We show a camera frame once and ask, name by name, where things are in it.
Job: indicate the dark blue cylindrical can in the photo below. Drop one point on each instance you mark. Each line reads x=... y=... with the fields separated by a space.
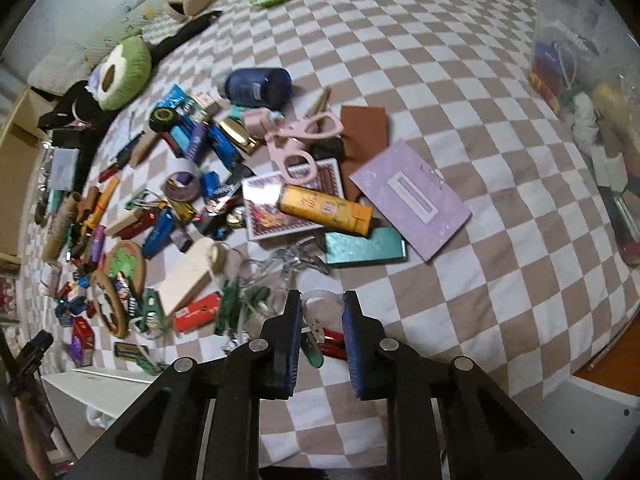
x=269 y=87

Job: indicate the clear tape roll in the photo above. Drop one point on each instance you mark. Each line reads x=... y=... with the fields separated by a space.
x=183 y=181

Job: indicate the yellow orange tube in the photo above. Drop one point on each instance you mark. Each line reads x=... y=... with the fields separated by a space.
x=327 y=210

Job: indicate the beige wooden block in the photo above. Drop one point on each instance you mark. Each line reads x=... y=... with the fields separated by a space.
x=186 y=278

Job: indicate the panda wooden coaster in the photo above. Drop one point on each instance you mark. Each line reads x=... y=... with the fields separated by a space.
x=107 y=301

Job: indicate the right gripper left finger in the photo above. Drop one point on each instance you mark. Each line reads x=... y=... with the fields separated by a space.
x=283 y=334

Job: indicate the playing card box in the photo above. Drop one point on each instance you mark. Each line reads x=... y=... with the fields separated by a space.
x=262 y=216

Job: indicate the clover wooden coaster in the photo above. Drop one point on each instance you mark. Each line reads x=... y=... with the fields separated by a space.
x=126 y=257

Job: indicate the teal metallic box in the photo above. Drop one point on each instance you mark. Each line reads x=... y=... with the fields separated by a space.
x=384 y=244

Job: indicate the red cigarette box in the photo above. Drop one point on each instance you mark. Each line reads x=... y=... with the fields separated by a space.
x=82 y=344

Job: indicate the pink scissors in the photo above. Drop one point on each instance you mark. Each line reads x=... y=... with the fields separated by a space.
x=286 y=141

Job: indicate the cardboard tube with rope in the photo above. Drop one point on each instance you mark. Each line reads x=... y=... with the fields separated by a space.
x=65 y=218

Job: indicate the clear plastic storage bin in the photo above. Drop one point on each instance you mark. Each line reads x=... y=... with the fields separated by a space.
x=585 y=64

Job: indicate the green avocado plush cushion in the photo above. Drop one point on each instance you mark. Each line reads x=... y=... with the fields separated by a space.
x=123 y=74

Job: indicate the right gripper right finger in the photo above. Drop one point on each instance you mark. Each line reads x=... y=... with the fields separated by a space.
x=362 y=336

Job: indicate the brown leather card holder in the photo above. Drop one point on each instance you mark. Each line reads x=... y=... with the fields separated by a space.
x=364 y=136

